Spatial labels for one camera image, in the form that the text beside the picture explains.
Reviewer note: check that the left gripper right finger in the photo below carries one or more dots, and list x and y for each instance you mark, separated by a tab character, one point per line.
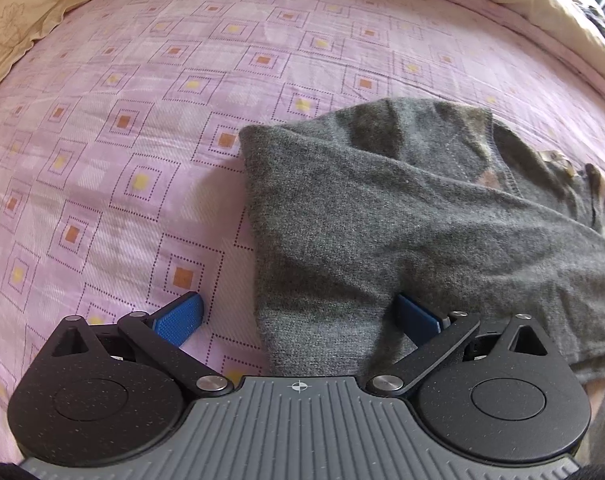
418	323

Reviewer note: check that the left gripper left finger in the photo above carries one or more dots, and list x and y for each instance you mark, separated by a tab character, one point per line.
179	320

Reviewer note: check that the grey knit garment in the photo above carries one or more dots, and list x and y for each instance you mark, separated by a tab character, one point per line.
431	198

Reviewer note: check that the pink patterned bed sheet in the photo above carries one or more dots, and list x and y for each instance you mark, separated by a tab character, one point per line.
121	181

